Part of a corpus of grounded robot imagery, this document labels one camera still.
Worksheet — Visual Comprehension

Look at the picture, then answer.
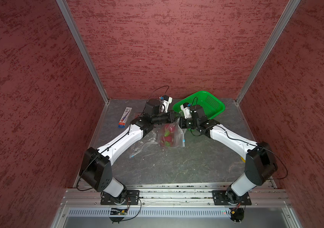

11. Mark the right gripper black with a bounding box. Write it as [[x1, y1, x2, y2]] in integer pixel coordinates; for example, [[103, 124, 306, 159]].
[[175, 116, 200, 129]]

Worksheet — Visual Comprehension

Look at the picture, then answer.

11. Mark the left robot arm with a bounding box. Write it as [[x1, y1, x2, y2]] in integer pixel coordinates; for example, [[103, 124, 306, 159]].
[[78, 95, 180, 205]]

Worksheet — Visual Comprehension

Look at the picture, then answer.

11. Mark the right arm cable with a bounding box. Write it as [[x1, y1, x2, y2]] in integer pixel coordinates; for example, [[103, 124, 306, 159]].
[[190, 96, 289, 180]]

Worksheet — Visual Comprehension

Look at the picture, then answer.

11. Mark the right corner aluminium post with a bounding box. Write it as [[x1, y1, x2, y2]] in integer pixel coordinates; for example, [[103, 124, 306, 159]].
[[235, 0, 301, 106]]

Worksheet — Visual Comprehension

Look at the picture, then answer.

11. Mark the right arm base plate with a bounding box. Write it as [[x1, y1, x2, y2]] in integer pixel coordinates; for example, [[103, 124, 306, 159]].
[[212, 191, 252, 207]]

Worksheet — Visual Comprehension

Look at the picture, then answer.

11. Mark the clear zip-top bag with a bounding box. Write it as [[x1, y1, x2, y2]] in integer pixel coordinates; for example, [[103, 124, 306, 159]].
[[129, 129, 158, 158], [156, 118, 185, 149]]

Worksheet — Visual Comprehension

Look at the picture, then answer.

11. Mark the white toothpaste box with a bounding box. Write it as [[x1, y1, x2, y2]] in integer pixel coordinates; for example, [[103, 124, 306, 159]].
[[118, 107, 132, 128]]

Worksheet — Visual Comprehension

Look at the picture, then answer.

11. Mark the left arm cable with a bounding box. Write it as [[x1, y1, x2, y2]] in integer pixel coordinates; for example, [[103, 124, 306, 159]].
[[140, 85, 171, 116]]

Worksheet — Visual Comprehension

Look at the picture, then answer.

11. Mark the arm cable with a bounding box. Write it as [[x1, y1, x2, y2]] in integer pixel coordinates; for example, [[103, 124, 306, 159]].
[[190, 96, 289, 180], [140, 85, 171, 116]]

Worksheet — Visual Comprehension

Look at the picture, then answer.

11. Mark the green plastic basket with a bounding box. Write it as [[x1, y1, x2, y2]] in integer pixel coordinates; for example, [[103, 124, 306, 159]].
[[173, 91, 226, 119]]

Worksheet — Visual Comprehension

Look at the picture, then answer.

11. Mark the aluminium rail frame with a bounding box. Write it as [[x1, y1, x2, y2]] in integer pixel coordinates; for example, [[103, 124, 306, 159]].
[[51, 182, 302, 228]]

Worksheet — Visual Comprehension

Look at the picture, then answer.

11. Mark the corner aluminium post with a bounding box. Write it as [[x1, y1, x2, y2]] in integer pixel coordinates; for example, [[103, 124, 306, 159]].
[[235, 0, 301, 106], [56, 0, 110, 105]]

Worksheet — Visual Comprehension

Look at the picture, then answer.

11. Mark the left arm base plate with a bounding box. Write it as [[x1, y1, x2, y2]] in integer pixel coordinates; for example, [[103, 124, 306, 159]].
[[100, 190, 140, 206]]

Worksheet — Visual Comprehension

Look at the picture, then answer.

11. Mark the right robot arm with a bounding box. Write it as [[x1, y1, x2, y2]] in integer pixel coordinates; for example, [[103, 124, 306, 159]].
[[179, 103, 278, 205]]

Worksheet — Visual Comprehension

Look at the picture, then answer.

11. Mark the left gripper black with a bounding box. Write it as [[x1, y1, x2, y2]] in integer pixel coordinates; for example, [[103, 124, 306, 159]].
[[152, 110, 182, 124]]

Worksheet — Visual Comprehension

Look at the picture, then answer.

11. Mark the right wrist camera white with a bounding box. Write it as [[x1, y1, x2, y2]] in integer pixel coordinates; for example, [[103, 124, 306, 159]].
[[180, 103, 191, 119]]

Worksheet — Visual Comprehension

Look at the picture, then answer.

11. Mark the left corner aluminium post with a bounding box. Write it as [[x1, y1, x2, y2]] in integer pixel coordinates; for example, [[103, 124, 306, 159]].
[[56, 0, 110, 105]]

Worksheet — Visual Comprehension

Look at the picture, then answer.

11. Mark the dragon fruit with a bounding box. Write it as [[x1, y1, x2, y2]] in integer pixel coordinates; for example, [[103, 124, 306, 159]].
[[158, 132, 176, 148]]

